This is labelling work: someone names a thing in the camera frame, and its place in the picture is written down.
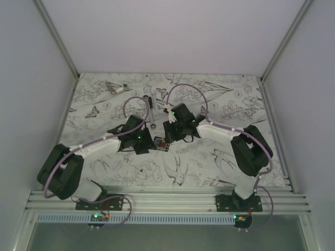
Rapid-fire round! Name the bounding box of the aluminium rail frame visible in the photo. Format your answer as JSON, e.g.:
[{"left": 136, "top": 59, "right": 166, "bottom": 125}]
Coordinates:
[{"left": 26, "top": 186, "right": 311, "bottom": 215}]

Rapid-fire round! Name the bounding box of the right controller board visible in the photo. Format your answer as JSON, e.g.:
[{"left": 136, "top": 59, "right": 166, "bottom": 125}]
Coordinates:
[{"left": 233, "top": 214, "right": 252, "bottom": 229}]

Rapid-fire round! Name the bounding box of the silver ratchet wrench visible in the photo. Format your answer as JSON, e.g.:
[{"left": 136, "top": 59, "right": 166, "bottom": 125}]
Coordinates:
[{"left": 143, "top": 95, "right": 156, "bottom": 130}]

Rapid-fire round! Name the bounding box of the floral patterned mat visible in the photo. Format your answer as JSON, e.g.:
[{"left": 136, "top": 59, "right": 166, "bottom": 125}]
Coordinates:
[{"left": 60, "top": 73, "right": 275, "bottom": 187}]

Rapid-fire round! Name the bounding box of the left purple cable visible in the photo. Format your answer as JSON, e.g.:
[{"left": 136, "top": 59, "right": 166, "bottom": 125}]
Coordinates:
[{"left": 43, "top": 96, "right": 153, "bottom": 231}]

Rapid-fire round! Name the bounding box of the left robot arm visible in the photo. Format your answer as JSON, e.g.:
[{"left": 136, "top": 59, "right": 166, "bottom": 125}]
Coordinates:
[{"left": 37, "top": 115, "right": 154, "bottom": 210}]

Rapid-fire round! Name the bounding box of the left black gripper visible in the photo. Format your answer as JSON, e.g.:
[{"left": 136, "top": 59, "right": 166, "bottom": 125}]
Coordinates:
[{"left": 131, "top": 128, "right": 157, "bottom": 155}]

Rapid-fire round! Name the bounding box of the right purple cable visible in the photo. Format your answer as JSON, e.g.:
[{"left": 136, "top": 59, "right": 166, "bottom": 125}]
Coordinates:
[{"left": 166, "top": 83, "right": 275, "bottom": 232}]

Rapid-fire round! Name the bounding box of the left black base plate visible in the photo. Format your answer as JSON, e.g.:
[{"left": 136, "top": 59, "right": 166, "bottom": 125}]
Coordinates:
[{"left": 75, "top": 194, "right": 124, "bottom": 211}]

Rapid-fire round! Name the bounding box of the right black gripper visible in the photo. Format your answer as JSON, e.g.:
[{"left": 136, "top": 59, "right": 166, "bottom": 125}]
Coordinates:
[{"left": 162, "top": 119, "right": 186, "bottom": 144}]

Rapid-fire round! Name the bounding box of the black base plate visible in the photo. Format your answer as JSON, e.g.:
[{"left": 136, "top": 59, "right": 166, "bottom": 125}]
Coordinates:
[
  {"left": 75, "top": 194, "right": 124, "bottom": 211},
  {"left": 215, "top": 193, "right": 263, "bottom": 212}
]

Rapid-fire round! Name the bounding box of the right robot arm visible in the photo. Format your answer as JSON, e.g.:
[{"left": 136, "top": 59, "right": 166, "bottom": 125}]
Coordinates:
[{"left": 163, "top": 104, "right": 273, "bottom": 212}]

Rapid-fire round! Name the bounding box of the black fuse box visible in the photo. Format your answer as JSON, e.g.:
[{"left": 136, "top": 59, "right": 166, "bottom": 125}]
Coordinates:
[{"left": 153, "top": 136, "right": 170, "bottom": 152}]

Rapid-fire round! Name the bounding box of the controller board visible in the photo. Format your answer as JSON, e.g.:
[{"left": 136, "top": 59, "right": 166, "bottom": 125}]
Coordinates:
[
  {"left": 91, "top": 213, "right": 109, "bottom": 222},
  {"left": 233, "top": 214, "right": 252, "bottom": 229}
]

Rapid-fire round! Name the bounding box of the left controller board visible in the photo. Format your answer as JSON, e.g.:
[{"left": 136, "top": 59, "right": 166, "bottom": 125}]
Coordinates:
[{"left": 91, "top": 213, "right": 109, "bottom": 222}]

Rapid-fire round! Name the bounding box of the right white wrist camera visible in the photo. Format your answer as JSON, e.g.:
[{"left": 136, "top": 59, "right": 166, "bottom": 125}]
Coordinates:
[{"left": 164, "top": 106, "right": 177, "bottom": 123}]

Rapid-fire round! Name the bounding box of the white slotted cable duct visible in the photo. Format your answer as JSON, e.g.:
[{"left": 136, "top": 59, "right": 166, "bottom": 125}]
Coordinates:
[{"left": 36, "top": 213, "right": 235, "bottom": 225}]

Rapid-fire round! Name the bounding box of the purple cable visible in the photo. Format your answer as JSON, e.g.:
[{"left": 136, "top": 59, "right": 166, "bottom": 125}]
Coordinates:
[
  {"left": 43, "top": 96, "right": 153, "bottom": 231},
  {"left": 166, "top": 83, "right": 275, "bottom": 232}
]

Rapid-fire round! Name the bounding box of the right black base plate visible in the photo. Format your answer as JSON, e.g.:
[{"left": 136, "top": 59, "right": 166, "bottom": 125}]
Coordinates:
[{"left": 215, "top": 193, "right": 263, "bottom": 212}]

